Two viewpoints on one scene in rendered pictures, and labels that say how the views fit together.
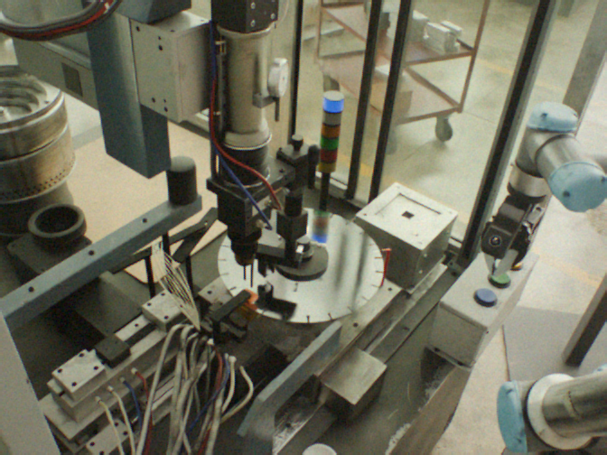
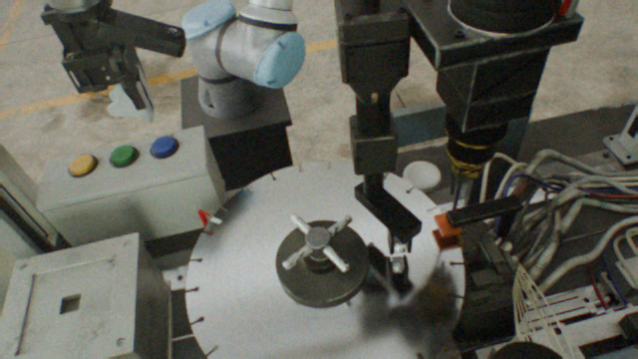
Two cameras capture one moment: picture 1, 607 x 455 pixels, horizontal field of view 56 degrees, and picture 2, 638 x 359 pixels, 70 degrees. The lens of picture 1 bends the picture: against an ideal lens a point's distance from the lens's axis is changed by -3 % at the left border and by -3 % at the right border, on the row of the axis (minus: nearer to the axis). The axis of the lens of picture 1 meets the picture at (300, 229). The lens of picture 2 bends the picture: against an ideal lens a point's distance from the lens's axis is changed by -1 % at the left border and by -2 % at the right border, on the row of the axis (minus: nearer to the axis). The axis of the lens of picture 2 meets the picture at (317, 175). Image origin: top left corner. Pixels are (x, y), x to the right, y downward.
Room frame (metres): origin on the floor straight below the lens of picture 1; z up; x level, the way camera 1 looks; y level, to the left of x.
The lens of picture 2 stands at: (1.05, 0.22, 1.43)
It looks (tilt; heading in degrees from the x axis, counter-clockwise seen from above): 48 degrees down; 228
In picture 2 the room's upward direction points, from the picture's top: 8 degrees counter-clockwise
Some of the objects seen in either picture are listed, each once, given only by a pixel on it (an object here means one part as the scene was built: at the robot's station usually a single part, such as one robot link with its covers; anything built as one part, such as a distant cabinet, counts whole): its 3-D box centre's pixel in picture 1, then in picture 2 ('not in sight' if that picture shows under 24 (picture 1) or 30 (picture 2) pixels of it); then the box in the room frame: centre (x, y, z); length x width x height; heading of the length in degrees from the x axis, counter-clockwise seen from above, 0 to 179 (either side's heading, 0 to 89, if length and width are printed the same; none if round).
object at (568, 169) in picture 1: (581, 174); not in sight; (0.76, -0.43, 1.27); 0.11 x 0.11 x 0.08; 7
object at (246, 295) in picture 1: (233, 315); (475, 225); (0.71, 0.11, 0.95); 0.10 x 0.03 x 0.07; 144
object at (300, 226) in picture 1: (294, 189); (373, 86); (0.79, 0.02, 1.17); 0.06 x 0.05 x 0.20; 135
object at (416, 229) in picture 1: (402, 237); (95, 326); (1.10, -0.25, 0.82); 0.18 x 0.18 x 0.15; 54
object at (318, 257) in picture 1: (301, 254); (321, 256); (0.87, -0.01, 0.96); 0.11 x 0.11 x 0.03
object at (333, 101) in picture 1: (333, 101); not in sight; (1.17, -0.05, 1.14); 0.05 x 0.04 x 0.03; 54
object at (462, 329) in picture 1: (483, 301); (140, 191); (0.91, -0.42, 0.82); 0.28 x 0.11 x 0.15; 144
